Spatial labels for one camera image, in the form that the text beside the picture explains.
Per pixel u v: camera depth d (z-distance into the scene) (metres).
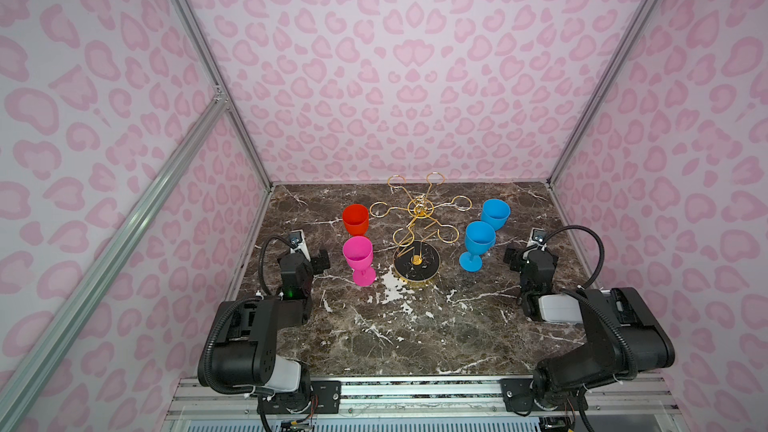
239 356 0.43
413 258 0.95
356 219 0.90
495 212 0.98
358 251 0.82
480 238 0.90
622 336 0.43
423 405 0.72
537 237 0.79
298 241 0.78
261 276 0.65
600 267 0.68
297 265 0.72
